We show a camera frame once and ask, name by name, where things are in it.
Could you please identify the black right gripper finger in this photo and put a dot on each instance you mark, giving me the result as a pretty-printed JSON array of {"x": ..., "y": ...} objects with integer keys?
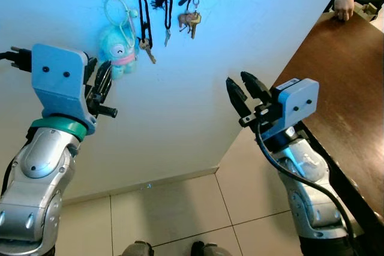
[
  {"x": 255, "y": 90},
  {"x": 237, "y": 100}
]

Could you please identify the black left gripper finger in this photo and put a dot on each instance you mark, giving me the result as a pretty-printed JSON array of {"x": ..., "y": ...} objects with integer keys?
[
  {"x": 96, "y": 83},
  {"x": 107, "y": 82}
]

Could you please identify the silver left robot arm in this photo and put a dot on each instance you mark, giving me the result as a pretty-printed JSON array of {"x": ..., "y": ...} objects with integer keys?
[{"x": 39, "y": 160}]

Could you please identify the person hand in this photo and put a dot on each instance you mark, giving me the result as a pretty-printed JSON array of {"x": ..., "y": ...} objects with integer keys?
[{"x": 344, "y": 4}]

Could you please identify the dark brown wooden table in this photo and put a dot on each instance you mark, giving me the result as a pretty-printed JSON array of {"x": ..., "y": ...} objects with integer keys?
[{"x": 348, "y": 76}]

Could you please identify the small beige box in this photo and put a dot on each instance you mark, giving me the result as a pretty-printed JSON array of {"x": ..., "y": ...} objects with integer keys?
[{"x": 367, "y": 10}]

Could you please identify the brass key bunch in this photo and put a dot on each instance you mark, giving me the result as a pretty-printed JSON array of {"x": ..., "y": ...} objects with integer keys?
[{"x": 191, "y": 21}]

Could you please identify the grey robot right foot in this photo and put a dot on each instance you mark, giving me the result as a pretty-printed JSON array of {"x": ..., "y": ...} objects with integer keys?
[{"x": 213, "y": 249}]

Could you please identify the grey robot foot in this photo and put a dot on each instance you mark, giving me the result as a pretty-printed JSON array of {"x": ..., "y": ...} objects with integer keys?
[
  {"x": 137, "y": 249},
  {"x": 213, "y": 249}
]

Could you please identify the grey robot left foot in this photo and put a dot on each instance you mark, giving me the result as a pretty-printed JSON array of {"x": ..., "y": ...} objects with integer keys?
[{"x": 137, "y": 249}]

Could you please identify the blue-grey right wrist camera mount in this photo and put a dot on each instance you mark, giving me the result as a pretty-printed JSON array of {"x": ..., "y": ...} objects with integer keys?
[{"x": 297, "y": 103}]

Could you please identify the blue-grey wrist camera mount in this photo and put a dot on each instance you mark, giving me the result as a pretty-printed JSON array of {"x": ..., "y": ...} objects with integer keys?
[
  {"x": 297, "y": 103},
  {"x": 57, "y": 76}
]

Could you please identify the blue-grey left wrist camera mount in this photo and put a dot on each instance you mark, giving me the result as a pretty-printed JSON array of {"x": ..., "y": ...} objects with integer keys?
[{"x": 57, "y": 76}]

